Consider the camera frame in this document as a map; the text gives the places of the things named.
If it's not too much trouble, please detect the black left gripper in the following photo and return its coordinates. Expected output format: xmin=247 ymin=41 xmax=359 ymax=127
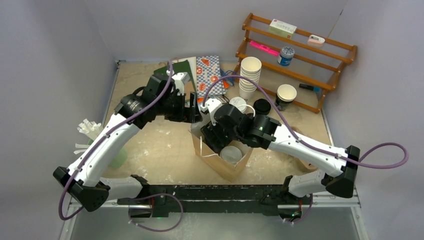
xmin=156 ymin=90 xmax=202 ymax=123

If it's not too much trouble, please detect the brown kraft paper bag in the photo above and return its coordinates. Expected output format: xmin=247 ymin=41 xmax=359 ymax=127
xmin=189 ymin=122 xmax=253 ymax=182

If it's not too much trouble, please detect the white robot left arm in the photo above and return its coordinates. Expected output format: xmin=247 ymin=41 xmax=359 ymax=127
xmin=53 ymin=72 xmax=202 ymax=212

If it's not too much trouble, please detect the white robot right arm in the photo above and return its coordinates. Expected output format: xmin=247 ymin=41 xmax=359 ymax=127
xmin=199 ymin=103 xmax=360 ymax=204

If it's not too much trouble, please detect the green paper bag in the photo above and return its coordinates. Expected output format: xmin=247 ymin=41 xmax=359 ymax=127
xmin=172 ymin=57 xmax=195 ymax=87

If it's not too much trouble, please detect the blue checkered paper bag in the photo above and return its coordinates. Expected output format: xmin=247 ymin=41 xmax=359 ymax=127
xmin=196 ymin=55 xmax=222 ymax=103

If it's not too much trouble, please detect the white paper cup stack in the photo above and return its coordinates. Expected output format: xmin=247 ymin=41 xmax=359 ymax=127
xmin=239 ymin=56 xmax=262 ymax=100

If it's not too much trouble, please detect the black cup with white cup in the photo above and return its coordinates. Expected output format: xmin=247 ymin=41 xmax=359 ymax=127
xmin=275 ymin=84 xmax=297 ymax=111

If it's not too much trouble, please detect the black blue marker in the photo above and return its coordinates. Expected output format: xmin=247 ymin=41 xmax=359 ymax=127
xmin=298 ymin=83 xmax=321 ymax=92

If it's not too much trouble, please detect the pink highlighter pen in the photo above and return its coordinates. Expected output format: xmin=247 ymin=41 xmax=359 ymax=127
xmin=249 ymin=40 xmax=280 ymax=57

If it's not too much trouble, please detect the green cup of stirrers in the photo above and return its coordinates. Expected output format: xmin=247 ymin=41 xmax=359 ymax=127
xmin=73 ymin=119 xmax=128 ymax=169

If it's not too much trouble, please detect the blue lidded jar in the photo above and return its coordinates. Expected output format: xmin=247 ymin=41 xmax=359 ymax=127
xmin=277 ymin=46 xmax=295 ymax=66

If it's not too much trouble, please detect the white green box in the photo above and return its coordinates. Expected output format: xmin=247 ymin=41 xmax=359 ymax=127
xmin=268 ymin=19 xmax=297 ymax=39

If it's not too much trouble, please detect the pink white tape dispenser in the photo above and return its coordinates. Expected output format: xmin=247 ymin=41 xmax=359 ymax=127
xmin=307 ymin=34 xmax=326 ymax=48

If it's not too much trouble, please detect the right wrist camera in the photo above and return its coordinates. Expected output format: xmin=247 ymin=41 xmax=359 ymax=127
xmin=198 ymin=98 xmax=223 ymax=126

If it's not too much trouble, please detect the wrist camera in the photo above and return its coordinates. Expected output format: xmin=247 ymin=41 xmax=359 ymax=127
xmin=171 ymin=72 xmax=190 ymax=96
xmin=198 ymin=98 xmax=223 ymax=126

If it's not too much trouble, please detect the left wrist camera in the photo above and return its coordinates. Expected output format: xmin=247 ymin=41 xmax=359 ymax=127
xmin=171 ymin=72 xmax=190 ymax=96

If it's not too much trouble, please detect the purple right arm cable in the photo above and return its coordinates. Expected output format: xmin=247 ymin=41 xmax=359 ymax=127
xmin=202 ymin=75 xmax=410 ymax=170

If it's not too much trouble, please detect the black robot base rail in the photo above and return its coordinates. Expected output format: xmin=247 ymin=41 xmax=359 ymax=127
xmin=117 ymin=177 xmax=313 ymax=220

